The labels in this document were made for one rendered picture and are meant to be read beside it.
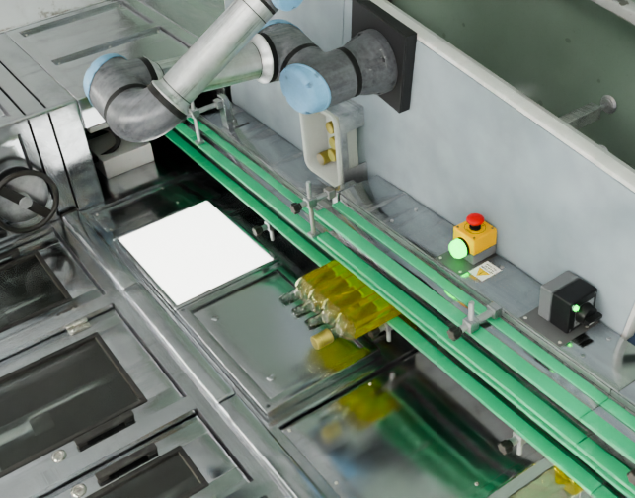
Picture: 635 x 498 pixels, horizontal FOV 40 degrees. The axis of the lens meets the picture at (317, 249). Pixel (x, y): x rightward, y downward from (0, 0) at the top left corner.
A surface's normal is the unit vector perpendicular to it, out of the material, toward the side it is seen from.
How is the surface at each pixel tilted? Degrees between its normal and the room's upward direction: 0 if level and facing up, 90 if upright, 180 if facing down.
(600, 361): 90
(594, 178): 0
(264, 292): 90
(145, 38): 90
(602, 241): 0
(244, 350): 90
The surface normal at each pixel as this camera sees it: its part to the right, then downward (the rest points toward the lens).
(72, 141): 0.56, 0.46
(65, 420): -0.08, -0.79
